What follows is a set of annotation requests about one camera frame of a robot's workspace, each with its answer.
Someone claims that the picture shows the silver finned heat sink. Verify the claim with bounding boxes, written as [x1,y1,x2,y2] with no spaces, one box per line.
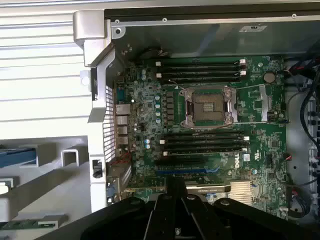
[228,180,254,201]

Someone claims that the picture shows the blue expansion slot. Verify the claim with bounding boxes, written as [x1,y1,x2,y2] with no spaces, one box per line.
[155,168,214,176]

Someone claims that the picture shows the black RAM slot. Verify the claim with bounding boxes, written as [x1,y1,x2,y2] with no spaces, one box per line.
[159,136,251,146]
[154,70,248,79]
[154,58,248,68]
[165,131,245,140]
[165,141,246,151]
[161,147,249,158]
[159,64,247,73]
[159,75,244,85]

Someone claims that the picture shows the black expansion slot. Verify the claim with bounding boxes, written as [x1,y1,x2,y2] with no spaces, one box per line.
[153,158,205,167]

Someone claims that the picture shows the green motherboard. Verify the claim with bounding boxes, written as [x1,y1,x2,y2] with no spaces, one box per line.
[112,56,291,221]

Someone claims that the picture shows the grey parts rack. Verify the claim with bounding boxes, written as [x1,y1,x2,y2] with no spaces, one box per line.
[0,135,91,240]

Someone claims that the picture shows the metal locking lever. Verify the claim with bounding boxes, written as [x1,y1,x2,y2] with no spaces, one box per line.
[191,123,242,137]
[168,79,194,92]

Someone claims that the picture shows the green RAM stick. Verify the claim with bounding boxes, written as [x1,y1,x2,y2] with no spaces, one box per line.
[0,219,68,230]

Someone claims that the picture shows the CPU socket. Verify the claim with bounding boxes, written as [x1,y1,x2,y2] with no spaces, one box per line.
[179,84,239,129]

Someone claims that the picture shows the silver coin battery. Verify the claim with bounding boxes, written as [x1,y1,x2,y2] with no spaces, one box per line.
[263,71,276,84]

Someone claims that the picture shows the open grey PC case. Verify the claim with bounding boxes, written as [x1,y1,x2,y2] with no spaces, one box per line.
[72,8,320,226]

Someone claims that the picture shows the thin red wire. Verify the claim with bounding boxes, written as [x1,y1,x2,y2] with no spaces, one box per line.
[109,151,133,166]

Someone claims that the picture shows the thin black wire loop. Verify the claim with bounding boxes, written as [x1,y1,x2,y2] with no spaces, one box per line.
[273,154,320,188]

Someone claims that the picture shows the short black looped wire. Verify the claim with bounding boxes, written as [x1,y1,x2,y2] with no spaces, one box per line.
[140,46,171,60]

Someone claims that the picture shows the white sticker on case wall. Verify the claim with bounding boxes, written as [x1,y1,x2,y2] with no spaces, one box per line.
[239,24,267,34]

